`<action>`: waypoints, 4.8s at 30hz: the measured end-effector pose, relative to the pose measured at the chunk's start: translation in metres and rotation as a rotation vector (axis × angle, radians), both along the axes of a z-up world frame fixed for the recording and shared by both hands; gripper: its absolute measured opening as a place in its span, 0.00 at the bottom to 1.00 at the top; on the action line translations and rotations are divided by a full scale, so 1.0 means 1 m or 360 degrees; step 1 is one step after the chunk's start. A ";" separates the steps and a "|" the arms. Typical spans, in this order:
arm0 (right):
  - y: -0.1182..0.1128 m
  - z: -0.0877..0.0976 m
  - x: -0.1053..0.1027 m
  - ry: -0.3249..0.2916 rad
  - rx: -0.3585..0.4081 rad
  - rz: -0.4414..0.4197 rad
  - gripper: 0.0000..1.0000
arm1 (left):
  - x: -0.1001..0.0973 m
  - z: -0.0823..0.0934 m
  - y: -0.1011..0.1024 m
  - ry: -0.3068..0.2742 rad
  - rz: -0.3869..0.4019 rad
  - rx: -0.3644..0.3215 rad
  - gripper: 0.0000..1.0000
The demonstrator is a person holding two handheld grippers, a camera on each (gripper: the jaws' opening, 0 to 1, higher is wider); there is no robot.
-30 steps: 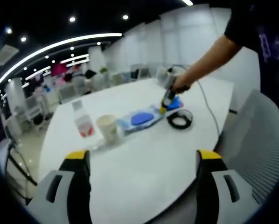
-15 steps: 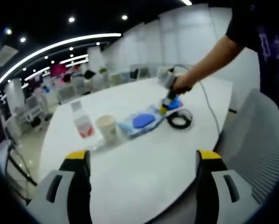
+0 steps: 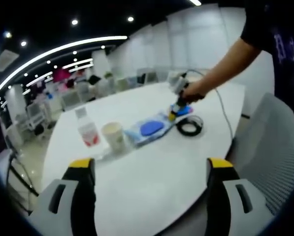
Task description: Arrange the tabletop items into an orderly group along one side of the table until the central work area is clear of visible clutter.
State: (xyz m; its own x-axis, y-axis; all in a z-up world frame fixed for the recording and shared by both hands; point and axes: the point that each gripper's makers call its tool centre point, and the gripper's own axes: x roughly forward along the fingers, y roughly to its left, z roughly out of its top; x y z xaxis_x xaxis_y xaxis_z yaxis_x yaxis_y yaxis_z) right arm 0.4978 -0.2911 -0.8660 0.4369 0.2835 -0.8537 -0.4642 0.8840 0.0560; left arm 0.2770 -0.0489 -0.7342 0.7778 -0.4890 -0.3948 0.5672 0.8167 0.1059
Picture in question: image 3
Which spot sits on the clear plastic water bottle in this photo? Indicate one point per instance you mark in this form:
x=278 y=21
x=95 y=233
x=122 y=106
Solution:
x=88 y=130

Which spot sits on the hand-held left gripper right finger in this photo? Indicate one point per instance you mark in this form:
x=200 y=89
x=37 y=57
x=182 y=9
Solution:
x=220 y=196

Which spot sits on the white table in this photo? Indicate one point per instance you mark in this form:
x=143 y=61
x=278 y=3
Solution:
x=146 y=184

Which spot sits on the wet wipes pack blue lid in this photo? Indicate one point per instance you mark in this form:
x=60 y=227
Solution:
x=150 y=129

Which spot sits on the grey mesh office chair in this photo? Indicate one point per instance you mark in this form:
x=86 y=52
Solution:
x=272 y=157

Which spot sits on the ceiling air vent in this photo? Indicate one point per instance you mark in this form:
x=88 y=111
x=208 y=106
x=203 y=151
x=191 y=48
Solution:
x=7 y=59

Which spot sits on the floral paper cup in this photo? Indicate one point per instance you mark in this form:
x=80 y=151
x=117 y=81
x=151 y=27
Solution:
x=114 y=136

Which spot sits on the curved ceiling light strip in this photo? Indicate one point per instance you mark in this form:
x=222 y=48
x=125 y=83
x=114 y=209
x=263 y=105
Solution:
x=50 y=55

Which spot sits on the person's right hand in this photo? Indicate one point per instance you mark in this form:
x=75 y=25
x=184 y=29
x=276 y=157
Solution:
x=194 y=92

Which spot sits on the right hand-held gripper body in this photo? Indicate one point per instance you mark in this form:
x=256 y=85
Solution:
x=177 y=83

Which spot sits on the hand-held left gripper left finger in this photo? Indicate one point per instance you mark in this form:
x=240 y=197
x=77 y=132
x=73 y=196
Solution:
x=80 y=196

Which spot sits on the black frame chair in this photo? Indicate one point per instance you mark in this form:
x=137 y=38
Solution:
x=21 y=177

